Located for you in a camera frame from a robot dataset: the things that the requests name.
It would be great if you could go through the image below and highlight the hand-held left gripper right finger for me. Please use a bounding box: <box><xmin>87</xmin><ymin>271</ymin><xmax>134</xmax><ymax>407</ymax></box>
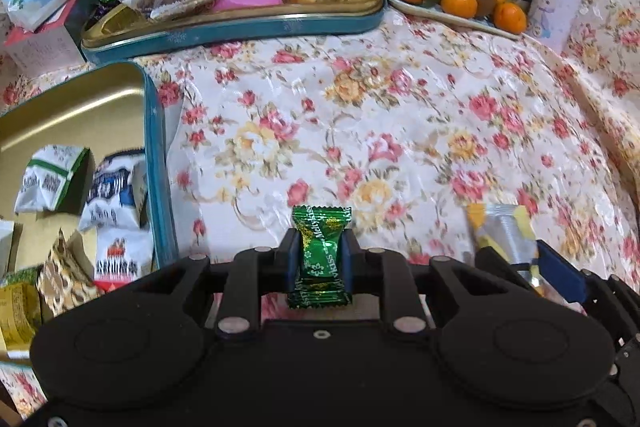
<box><xmin>344</xmin><ymin>232</ymin><xmax>497</xmax><ymax>342</ymax></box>

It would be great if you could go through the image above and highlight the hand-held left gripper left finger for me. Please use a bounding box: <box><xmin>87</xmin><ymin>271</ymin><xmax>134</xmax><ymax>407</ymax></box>
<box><xmin>144</xmin><ymin>229</ymin><xmax>301</xmax><ymax>341</ymax></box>

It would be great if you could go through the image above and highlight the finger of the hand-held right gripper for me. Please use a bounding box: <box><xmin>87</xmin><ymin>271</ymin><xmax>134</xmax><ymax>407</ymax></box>
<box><xmin>535</xmin><ymin>238</ymin><xmax>640</xmax><ymax>349</ymax></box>
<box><xmin>474</xmin><ymin>246</ymin><xmax>544</xmax><ymax>296</ymax></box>

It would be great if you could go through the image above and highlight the yellow and silver snack packet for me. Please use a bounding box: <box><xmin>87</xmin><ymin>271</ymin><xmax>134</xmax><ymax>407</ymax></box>
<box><xmin>466</xmin><ymin>203</ymin><xmax>543</xmax><ymax>298</ymax></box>

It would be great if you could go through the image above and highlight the green foil candy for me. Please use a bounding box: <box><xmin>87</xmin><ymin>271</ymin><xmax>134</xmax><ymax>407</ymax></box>
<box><xmin>286</xmin><ymin>204</ymin><xmax>353</xmax><ymax>310</ymax></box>

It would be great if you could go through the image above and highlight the red and white snack packet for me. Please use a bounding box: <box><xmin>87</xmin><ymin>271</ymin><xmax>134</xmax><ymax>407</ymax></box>
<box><xmin>94</xmin><ymin>227</ymin><xmax>155</xmax><ymax>283</ymax></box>

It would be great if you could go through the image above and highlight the teal tin box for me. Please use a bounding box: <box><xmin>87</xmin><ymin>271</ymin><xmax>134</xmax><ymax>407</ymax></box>
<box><xmin>0</xmin><ymin>61</ymin><xmax>180</xmax><ymax>358</ymax></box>

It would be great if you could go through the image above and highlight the blue and white snack packet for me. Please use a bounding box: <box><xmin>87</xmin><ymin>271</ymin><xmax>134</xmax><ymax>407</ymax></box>
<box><xmin>79</xmin><ymin>149</ymin><xmax>148</xmax><ymax>232</ymax></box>

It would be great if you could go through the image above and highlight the brown patterned snack packet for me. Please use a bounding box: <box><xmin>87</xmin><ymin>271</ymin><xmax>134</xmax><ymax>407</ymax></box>
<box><xmin>37</xmin><ymin>229</ymin><xmax>103</xmax><ymax>320</ymax></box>

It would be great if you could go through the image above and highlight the green and white snack packet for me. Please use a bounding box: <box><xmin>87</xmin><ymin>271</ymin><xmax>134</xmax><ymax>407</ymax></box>
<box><xmin>14</xmin><ymin>145</ymin><xmax>92</xmax><ymax>214</ymax></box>

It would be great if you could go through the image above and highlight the teal tin lid with snacks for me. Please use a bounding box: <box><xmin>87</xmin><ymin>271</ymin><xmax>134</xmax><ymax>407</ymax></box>
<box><xmin>80</xmin><ymin>0</ymin><xmax>386</xmax><ymax>66</ymax></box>

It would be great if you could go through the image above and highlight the floral covered sofa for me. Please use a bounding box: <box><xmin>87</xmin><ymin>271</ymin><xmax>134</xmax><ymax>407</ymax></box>
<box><xmin>0</xmin><ymin>0</ymin><xmax>640</xmax><ymax>427</ymax></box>

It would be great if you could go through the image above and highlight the white and pink box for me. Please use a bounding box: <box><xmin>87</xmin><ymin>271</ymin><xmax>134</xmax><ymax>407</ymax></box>
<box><xmin>4</xmin><ymin>0</ymin><xmax>88</xmax><ymax>70</ymax></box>

